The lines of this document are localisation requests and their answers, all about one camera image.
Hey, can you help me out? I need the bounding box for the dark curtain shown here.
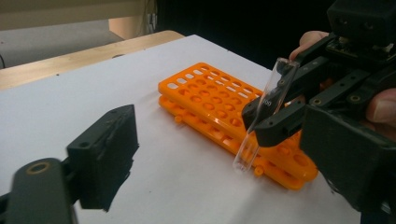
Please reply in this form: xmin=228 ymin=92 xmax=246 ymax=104
xmin=155 ymin=0 xmax=332 ymax=70

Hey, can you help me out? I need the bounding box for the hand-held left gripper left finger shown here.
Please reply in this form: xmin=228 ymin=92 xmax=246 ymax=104
xmin=65 ymin=104 xmax=140 ymax=213

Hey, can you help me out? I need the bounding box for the beige platform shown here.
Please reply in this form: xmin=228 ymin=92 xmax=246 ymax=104
xmin=0 ymin=0 xmax=157 ymax=32

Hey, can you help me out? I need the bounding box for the white board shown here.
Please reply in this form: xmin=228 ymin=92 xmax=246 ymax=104
xmin=0 ymin=34 xmax=362 ymax=224

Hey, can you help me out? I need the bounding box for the clear glass test tube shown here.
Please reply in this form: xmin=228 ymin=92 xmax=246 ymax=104
xmin=233 ymin=57 xmax=301 ymax=175

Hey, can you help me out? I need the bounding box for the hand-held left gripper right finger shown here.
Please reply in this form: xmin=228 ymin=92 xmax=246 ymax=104
xmin=299 ymin=105 xmax=396 ymax=216

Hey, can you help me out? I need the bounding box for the light wooden board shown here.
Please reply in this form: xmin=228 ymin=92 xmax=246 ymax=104
xmin=107 ymin=17 xmax=149 ymax=41

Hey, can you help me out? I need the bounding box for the orange plastic test tube rack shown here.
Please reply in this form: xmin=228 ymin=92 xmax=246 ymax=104
xmin=157 ymin=62 xmax=319 ymax=191

